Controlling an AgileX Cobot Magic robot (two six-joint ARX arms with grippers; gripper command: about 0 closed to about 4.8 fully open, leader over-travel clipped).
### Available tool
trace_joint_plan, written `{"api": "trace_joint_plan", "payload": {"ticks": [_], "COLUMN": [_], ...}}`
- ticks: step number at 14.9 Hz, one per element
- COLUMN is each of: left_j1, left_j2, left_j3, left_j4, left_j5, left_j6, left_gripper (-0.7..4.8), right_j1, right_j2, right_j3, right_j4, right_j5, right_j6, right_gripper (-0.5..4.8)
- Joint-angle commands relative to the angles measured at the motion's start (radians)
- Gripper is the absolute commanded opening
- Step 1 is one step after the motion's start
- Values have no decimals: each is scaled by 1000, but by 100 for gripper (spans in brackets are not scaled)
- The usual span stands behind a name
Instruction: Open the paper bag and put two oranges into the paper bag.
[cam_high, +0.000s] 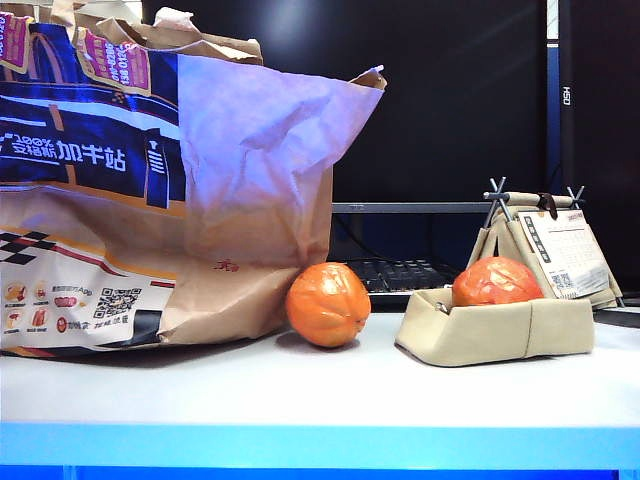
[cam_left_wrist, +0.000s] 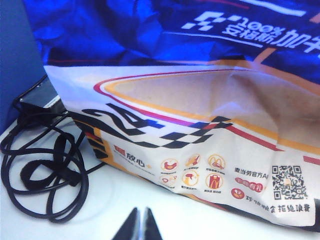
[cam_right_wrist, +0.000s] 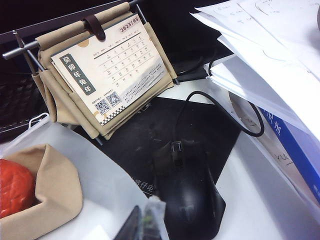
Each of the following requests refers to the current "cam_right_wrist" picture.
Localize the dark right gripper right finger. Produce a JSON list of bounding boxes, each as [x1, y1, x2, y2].
[[141, 194, 167, 240]]

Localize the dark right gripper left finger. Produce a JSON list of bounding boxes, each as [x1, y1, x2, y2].
[[113, 204, 143, 240]]

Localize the orange fruit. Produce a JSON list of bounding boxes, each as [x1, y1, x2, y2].
[[0, 158, 36, 219]]

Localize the black computer mouse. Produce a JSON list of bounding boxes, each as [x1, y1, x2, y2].
[[152, 139, 227, 238]]

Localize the beige fabric tray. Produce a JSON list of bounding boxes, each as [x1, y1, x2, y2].
[[0, 143, 84, 227]]

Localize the black mouse pad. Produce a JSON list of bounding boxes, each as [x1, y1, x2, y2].
[[93, 96, 242, 198]]

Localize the scribbled white paper sheet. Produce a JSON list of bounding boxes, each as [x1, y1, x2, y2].
[[227, 91, 316, 216]]

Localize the desk calendar cards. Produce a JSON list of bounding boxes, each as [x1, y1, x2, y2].
[[51, 14, 166, 126]]

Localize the blue book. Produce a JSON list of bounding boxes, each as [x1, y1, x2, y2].
[[257, 104, 320, 201]]

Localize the white paper stack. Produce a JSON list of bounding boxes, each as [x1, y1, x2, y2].
[[203, 55, 253, 97]]

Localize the black keyboard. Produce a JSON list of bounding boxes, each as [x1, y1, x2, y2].
[[0, 71, 52, 133]]

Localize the beige fabric calendar stand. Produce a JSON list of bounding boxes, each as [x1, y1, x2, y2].
[[2, 0, 181, 146]]

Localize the handwritten white paper sheets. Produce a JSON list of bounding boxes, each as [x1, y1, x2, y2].
[[188, 0, 320, 137]]

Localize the black mouse cable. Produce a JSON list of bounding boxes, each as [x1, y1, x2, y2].
[[173, 90, 265, 146]]

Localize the white wire hook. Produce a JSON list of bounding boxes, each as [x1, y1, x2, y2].
[[27, 111, 51, 129]]

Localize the brown leather strap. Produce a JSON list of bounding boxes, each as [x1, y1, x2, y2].
[[82, 14, 106, 42]]

